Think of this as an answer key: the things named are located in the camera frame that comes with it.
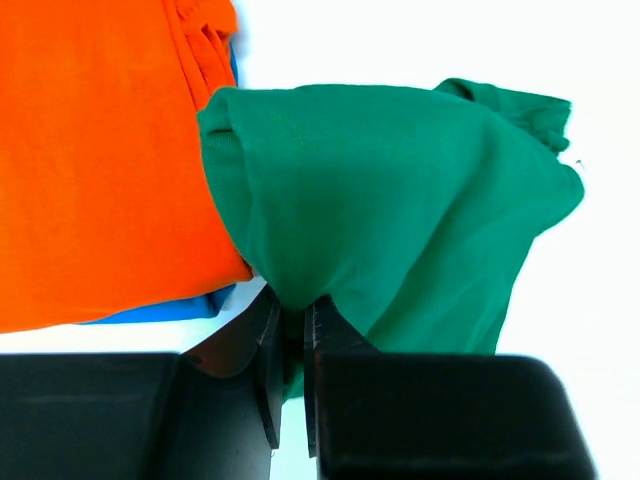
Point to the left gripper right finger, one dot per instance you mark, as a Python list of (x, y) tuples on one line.
[(375, 415)]

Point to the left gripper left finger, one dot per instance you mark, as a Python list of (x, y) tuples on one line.
[(212, 412)]

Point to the green t shirt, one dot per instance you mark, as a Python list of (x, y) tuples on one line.
[(413, 210)]

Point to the folded blue t shirt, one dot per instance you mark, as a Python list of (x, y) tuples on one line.
[(170, 312)]

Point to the folded orange t shirt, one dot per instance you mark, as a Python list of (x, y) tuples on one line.
[(42, 86)]

